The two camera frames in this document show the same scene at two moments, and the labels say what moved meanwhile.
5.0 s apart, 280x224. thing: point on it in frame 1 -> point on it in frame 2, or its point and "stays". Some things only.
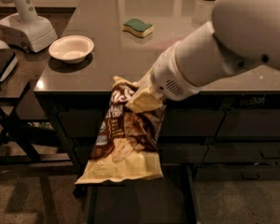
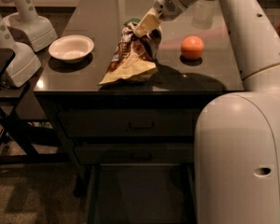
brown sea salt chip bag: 127,145 -> 133,57
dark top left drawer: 175,123 stays
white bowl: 73,49 stays
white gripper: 168,77 -> 166,4
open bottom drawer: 173,199 stays
